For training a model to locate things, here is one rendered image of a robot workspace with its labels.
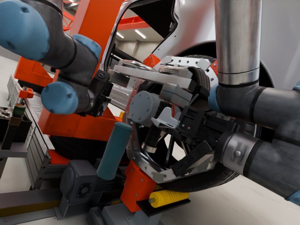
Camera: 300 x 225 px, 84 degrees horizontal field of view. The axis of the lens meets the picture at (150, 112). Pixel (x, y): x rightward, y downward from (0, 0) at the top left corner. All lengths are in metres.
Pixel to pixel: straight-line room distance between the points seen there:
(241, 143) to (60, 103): 0.37
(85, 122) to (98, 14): 0.60
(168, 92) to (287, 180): 0.30
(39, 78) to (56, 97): 2.51
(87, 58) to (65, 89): 0.08
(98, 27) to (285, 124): 0.92
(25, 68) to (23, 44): 2.57
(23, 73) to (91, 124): 1.93
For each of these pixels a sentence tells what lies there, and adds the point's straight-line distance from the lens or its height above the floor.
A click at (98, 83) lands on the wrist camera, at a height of 0.88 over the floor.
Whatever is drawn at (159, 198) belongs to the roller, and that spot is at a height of 0.53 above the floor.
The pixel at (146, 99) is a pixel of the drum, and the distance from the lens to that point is 0.63.
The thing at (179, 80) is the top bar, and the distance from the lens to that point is 0.50.
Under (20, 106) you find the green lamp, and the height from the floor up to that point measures 0.66.
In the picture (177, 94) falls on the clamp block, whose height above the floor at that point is 0.93.
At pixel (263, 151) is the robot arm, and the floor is 0.87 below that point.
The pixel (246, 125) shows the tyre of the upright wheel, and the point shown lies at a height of 0.93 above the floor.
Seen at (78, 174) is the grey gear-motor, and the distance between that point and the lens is 0.99.
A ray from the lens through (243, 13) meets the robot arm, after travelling 0.34.
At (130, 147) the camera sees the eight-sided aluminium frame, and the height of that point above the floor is 0.63.
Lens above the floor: 0.88
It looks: 3 degrees down
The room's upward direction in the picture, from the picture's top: 21 degrees clockwise
